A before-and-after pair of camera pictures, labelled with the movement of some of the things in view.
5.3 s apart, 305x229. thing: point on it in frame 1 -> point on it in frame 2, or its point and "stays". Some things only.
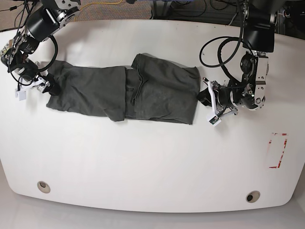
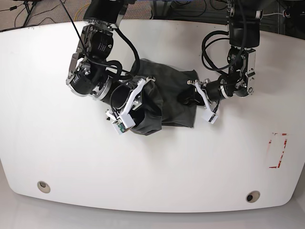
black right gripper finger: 204,97 -> 191,98
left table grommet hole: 44,187 stays
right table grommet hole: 252,196 stays
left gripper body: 44,83 -> 126,96
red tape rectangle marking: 285,142 stays
